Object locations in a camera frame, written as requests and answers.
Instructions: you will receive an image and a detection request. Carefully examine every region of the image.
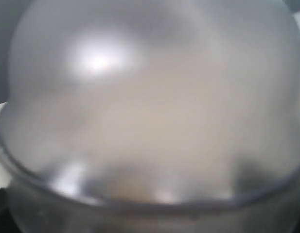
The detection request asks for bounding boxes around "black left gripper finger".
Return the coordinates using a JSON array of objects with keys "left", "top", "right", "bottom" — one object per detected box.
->
[{"left": 0, "top": 188, "right": 21, "bottom": 233}]

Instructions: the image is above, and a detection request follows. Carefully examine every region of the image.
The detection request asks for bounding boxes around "clear plastic spice shaker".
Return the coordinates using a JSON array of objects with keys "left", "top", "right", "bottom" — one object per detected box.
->
[{"left": 0, "top": 0, "right": 300, "bottom": 233}]

